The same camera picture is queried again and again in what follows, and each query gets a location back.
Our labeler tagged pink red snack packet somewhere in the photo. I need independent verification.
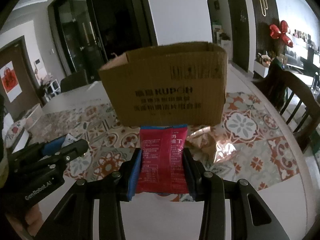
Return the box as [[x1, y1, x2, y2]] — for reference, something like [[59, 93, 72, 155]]
[[136, 125, 188, 194]]

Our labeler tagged left human hand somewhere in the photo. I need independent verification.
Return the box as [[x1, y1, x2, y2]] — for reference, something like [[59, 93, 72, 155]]
[[6, 204, 43, 239]]

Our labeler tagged rose gold foil snack bag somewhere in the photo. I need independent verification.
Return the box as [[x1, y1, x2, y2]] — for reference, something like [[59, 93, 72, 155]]
[[185, 125, 226, 167]]

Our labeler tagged patterned floral table mat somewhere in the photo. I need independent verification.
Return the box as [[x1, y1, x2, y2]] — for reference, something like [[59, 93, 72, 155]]
[[30, 92, 299, 202]]

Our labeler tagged brown cardboard box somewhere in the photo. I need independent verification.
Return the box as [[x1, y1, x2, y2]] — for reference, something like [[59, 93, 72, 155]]
[[99, 42, 228, 126]]

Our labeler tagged dark wooden chair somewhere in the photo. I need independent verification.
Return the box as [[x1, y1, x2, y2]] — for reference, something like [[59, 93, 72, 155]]
[[253, 59, 319, 151]]

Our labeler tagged red bow balloon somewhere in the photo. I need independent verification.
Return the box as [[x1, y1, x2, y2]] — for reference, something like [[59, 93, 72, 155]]
[[269, 20, 293, 48]]

